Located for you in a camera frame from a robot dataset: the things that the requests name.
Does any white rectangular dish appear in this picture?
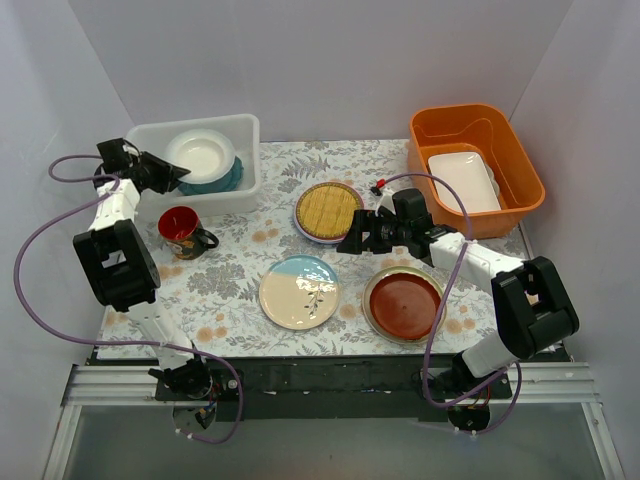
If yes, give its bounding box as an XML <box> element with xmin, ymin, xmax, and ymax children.
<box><xmin>427</xmin><ymin>151</ymin><xmax>501</xmax><ymax>214</ymax></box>

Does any red brown rimmed plate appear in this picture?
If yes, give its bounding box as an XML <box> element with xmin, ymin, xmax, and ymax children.
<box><xmin>362</xmin><ymin>266</ymin><xmax>443</xmax><ymax>344</ymax></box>

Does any white fluted bowl plate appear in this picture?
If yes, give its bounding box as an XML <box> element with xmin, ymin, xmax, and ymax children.
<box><xmin>165</xmin><ymin>129</ymin><xmax>236</xmax><ymax>185</ymax></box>

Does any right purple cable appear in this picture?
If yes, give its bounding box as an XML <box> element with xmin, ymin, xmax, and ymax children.
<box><xmin>372</xmin><ymin>173</ymin><xmax>522</xmax><ymax>434</ymax></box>

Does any cream and blue plate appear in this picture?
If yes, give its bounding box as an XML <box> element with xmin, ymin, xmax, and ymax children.
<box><xmin>259</xmin><ymin>254</ymin><xmax>341</xmax><ymax>331</ymax></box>

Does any white plastic bin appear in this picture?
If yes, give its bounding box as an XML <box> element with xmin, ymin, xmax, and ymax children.
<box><xmin>125</xmin><ymin>114</ymin><xmax>261</xmax><ymax>222</ymax></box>

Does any orange plastic bin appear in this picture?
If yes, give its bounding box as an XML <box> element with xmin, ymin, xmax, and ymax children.
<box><xmin>407</xmin><ymin>103</ymin><xmax>546</xmax><ymax>239</ymax></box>

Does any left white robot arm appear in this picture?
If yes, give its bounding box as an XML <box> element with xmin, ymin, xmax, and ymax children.
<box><xmin>73</xmin><ymin>138</ymin><xmax>214</xmax><ymax>400</ymax></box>

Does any teal scalloped ceramic plate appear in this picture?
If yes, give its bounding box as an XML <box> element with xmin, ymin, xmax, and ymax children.
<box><xmin>178</xmin><ymin>156</ymin><xmax>244</xmax><ymax>196</ymax></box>

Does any pink round plate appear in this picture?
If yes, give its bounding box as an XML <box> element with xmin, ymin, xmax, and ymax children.
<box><xmin>291</xmin><ymin>181</ymin><xmax>368</xmax><ymax>246</ymax></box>

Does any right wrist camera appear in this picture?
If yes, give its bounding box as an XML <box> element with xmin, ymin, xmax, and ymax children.
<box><xmin>370</xmin><ymin>179</ymin><xmax>395</xmax><ymax>214</ymax></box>

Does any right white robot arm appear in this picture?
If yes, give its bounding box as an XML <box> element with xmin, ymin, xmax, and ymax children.
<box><xmin>337</xmin><ymin>188</ymin><xmax>579</xmax><ymax>398</ymax></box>

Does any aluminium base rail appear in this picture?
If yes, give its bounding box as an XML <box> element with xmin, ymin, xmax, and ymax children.
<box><xmin>44</xmin><ymin>355</ymin><xmax>625</xmax><ymax>479</ymax></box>

